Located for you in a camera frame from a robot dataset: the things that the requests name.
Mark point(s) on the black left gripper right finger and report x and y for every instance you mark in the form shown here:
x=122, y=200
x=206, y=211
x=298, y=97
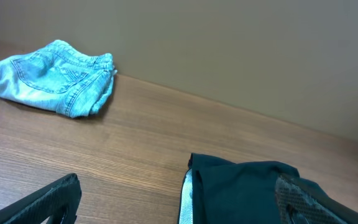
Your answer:
x=299, y=202

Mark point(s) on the light blue denim shorts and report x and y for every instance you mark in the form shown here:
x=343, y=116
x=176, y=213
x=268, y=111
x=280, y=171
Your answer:
x=58, y=78

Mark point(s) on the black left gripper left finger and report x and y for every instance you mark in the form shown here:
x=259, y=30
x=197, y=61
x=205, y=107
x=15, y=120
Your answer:
x=56, y=203

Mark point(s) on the black garment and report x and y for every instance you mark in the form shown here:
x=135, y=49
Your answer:
x=215, y=190

